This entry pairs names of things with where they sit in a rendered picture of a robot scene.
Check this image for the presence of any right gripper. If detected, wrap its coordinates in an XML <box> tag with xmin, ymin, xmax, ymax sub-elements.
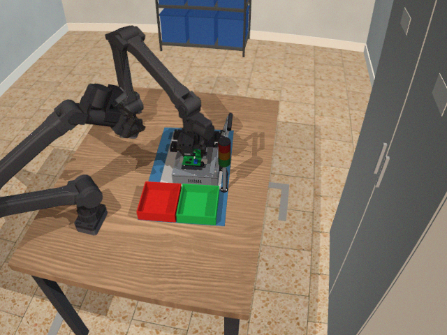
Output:
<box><xmin>99</xmin><ymin>103</ymin><xmax>145</xmax><ymax>138</ymax></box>

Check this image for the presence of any red bin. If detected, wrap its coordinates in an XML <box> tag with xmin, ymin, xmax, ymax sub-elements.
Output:
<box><xmin>137</xmin><ymin>181</ymin><xmax>182</xmax><ymax>223</ymax></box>

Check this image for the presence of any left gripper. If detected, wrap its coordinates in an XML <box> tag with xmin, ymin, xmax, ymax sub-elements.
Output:
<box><xmin>176</xmin><ymin>130</ymin><xmax>207</xmax><ymax>158</ymax></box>

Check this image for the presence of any green circuit board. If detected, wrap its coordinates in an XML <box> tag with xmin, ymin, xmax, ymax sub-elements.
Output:
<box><xmin>182</xmin><ymin>149</ymin><xmax>201</xmax><ymax>166</ymax></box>

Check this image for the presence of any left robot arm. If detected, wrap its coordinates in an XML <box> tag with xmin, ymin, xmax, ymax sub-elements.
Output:
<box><xmin>105</xmin><ymin>25</ymin><xmax>214</xmax><ymax>156</ymax></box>

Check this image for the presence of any green bin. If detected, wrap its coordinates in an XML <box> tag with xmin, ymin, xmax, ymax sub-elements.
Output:
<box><xmin>176</xmin><ymin>184</ymin><xmax>219</xmax><ymax>225</ymax></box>

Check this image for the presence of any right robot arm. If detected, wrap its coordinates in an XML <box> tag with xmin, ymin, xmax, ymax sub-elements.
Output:
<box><xmin>0</xmin><ymin>84</ymin><xmax>127</xmax><ymax>231</ymax></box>

